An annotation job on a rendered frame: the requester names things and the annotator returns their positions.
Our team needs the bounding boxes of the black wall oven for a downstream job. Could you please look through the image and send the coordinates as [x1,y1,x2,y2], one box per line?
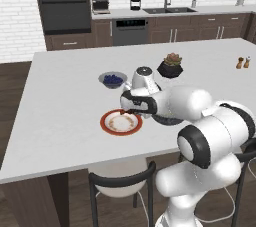
[34,0,93,36]

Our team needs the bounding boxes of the dark wood narrow cupboard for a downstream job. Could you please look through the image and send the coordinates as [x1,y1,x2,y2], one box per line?
[91,19,114,49]

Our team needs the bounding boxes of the black stool with white seat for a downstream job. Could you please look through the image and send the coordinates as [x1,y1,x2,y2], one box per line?
[194,137,256,227]
[87,159,157,227]

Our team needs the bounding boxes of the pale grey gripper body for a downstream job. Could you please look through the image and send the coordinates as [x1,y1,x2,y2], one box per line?
[122,81,134,93]

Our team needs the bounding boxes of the red rimmed white plate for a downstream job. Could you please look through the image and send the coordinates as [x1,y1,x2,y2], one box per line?
[99,108,144,137]

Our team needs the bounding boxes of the dark plate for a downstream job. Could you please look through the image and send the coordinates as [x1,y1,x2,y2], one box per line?
[151,112,185,127]

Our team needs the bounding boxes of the dark wood drawer under oven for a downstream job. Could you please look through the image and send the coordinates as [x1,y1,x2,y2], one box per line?
[44,32,95,52]

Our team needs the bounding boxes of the brown pepper shaker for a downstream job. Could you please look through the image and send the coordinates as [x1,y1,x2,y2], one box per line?
[235,56,245,70]

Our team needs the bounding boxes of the silver coffee machine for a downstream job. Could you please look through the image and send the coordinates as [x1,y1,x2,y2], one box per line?
[90,0,112,16]

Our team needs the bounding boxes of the dark wood lower cupboards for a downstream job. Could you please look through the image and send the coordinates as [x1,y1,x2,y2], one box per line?
[147,12,256,45]

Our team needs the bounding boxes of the white topped salt shaker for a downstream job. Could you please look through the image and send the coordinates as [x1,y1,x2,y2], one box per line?
[243,55,252,69]

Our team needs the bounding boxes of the dark sink basin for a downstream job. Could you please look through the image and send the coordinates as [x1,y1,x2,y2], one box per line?
[142,6,198,15]

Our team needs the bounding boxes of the grey dishwasher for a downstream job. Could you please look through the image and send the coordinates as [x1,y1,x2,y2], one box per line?
[111,18,149,47]

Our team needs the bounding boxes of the dark wood island base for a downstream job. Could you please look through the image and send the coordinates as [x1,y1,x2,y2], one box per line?
[0,171,71,227]

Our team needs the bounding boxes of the succulent in black pot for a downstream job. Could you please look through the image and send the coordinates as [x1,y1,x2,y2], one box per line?
[156,52,185,79]

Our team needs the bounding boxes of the grey bowl with blue inside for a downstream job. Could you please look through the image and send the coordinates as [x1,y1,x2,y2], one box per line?
[98,71,129,90]

